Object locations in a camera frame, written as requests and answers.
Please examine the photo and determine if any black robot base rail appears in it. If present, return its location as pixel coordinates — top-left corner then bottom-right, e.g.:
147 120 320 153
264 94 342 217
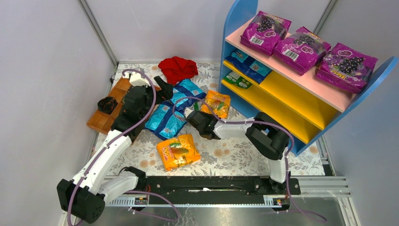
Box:
121 167 301 206

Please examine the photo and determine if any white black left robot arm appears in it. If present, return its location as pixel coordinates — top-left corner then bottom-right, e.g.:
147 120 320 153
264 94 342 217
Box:
56 76 174 226

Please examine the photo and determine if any orange mango candy bag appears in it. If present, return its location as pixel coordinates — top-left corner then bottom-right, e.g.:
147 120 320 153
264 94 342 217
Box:
156 134 201 171
200 90 231 119

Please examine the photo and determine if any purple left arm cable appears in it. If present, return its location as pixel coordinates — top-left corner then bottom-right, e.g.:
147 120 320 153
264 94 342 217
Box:
67 68 180 226

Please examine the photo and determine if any green white Fox's candy bag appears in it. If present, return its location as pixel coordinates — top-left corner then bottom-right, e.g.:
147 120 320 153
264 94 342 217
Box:
193 101 201 111

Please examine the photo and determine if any red cloth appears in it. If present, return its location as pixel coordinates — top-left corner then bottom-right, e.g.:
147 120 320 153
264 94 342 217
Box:
158 56 199 85

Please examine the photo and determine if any blue yellow pink shelf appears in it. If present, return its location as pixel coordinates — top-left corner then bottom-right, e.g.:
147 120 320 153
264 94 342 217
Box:
219 0 399 155

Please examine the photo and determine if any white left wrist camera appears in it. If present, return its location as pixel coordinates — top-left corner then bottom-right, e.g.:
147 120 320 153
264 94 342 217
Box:
128 72 150 86

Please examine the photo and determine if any purple grape candy bag middle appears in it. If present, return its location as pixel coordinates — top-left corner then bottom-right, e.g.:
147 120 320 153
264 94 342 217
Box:
272 27 331 76

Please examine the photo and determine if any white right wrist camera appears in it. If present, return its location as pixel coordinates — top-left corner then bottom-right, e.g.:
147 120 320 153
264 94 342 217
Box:
184 107 195 118

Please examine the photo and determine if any purple grape candy bag left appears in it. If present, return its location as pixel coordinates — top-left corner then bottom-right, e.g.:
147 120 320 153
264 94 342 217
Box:
240 10 291 56

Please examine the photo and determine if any black round object on tray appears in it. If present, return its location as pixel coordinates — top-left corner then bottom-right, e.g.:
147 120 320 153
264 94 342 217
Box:
97 97 118 115

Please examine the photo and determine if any orange wooden divided tray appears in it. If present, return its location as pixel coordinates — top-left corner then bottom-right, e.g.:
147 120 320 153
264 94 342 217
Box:
87 79 151 134

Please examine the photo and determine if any blue candy bag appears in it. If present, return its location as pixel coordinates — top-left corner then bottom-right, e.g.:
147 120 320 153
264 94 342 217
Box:
145 101 186 140
225 49 272 84
171 79 207 111

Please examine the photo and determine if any purple grape candy bag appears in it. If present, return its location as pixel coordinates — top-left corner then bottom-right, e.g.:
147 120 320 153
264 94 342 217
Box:
272 27 331 76
240 10 291 56
316 43 378 94

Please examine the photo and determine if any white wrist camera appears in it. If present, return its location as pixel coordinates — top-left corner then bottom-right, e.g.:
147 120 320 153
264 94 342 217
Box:
128 72 150 86
184 107 195 118

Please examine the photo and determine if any blue candy bag on shelf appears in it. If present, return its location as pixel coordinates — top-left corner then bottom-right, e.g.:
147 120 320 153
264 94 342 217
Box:
225 49 272 84

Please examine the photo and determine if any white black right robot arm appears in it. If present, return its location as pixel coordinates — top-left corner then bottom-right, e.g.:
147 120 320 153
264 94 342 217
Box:
184 108 295 184

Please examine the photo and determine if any purple grape candy bag right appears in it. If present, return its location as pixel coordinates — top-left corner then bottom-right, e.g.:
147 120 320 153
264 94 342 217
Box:
316 43 378 94

